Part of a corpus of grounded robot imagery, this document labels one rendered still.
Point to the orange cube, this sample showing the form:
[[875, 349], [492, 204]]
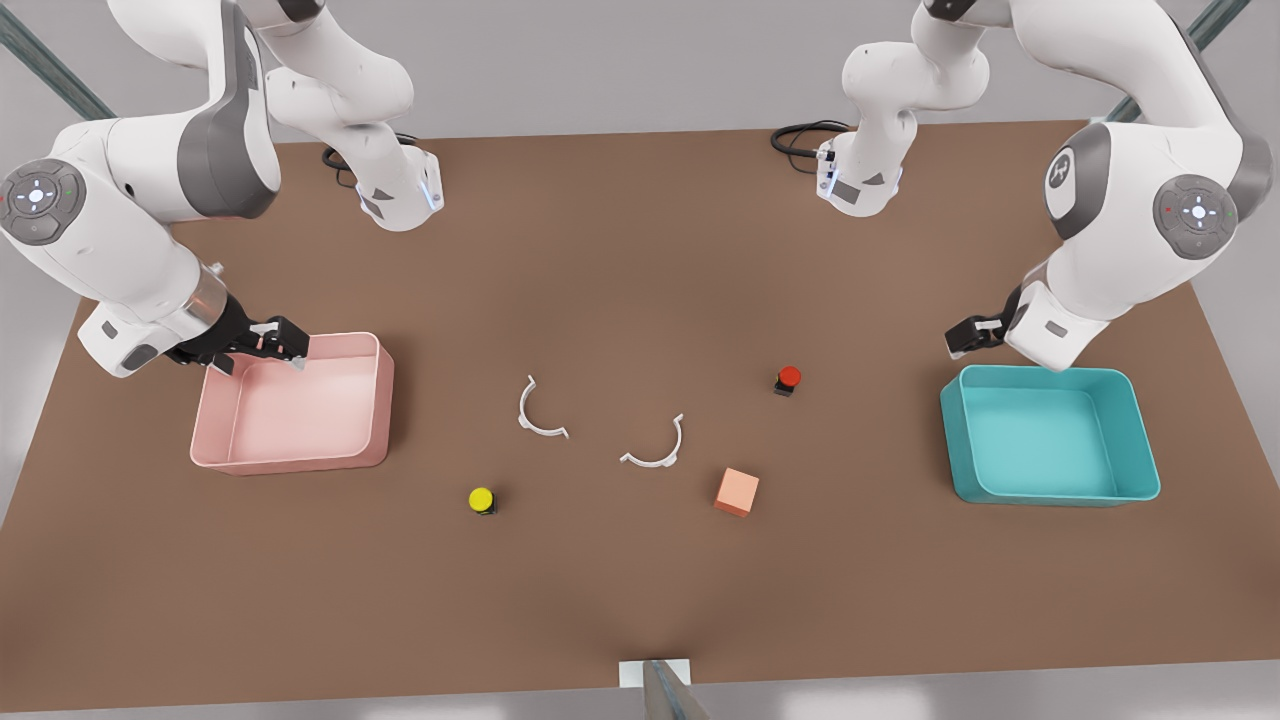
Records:
[[736, 491]]

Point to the blue storage box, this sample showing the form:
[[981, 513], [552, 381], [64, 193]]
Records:
[[1050, 440]]

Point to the pink storage box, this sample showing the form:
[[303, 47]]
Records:
[[290, 415]]

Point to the white curved clip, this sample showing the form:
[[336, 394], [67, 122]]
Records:
[[660, 462], [528, 420]]

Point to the red button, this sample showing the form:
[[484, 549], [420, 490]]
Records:
[[788, 378]]

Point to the silver post foot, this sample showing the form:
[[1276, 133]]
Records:
[[630, 672]]

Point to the yellow button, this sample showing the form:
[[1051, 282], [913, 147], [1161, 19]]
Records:
[[481, 499]]

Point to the silver frame post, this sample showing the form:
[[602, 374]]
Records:
[[668, 695], [1190, 40], [55, 72]]

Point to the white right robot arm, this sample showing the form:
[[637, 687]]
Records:
[[130, 250]]

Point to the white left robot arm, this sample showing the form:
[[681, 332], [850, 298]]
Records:
[[1130, 230]]

